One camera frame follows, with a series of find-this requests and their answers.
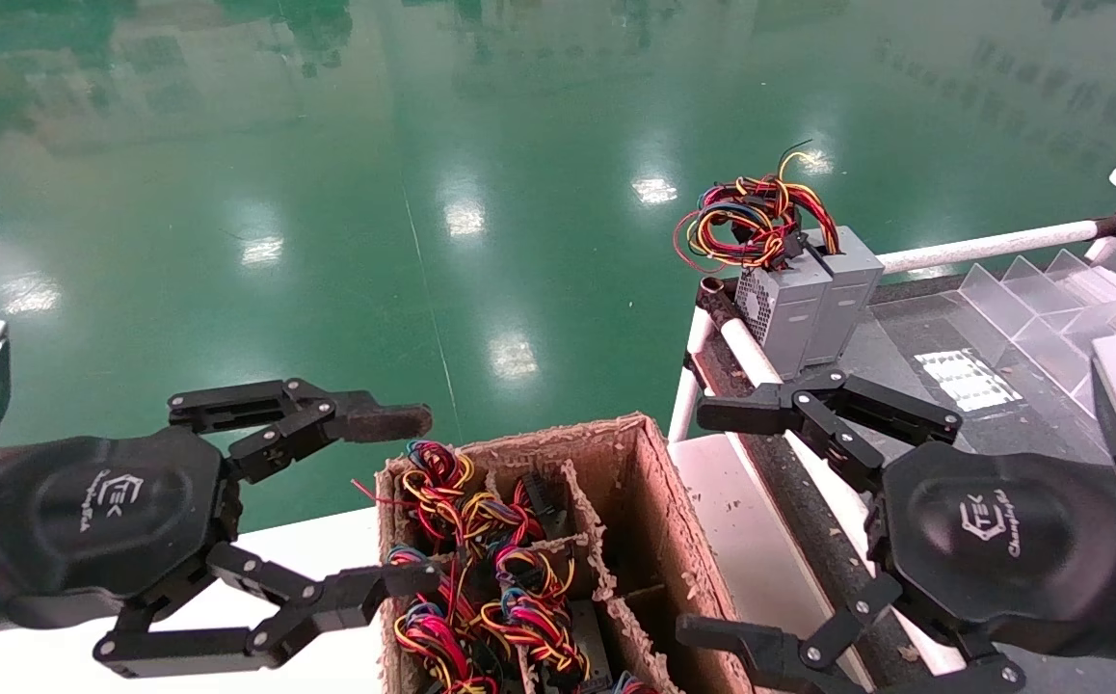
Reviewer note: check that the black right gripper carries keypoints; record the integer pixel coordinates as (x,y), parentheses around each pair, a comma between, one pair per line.
(1001,549)

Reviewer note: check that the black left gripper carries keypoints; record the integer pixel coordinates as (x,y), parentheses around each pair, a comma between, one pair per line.
(86,520)

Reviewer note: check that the black cart edge strip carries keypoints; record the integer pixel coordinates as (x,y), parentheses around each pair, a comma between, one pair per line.
(809,520)

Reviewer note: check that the brown cardboard divider box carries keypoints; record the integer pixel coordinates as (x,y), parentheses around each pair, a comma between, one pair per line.
(654,501)

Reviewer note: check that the grey power supply unit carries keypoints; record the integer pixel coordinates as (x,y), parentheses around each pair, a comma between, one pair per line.
(789,318)

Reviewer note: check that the dark grey cart mat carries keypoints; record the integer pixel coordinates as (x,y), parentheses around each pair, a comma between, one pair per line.
(1049,424)

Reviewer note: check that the clear acrylic divider tray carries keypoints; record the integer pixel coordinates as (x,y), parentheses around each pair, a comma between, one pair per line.
(1040,318)

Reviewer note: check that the white cart frame pipe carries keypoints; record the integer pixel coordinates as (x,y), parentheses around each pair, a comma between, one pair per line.
(688,405)
(992,246)
(751,352)

